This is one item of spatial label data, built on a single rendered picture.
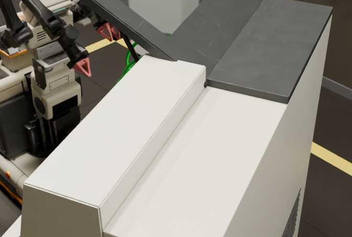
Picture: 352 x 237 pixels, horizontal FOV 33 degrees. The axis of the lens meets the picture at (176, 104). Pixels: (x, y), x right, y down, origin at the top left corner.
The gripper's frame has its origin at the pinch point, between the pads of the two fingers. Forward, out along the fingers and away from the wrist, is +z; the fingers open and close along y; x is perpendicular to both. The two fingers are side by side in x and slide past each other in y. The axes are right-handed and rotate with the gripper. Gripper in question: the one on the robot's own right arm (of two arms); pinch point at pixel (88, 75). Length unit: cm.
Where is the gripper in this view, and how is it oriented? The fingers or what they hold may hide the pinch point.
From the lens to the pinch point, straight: 250.9
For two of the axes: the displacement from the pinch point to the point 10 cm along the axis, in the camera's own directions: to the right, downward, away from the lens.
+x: 6.2, -4.4, 6.4
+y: 5.4, -3.5, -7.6
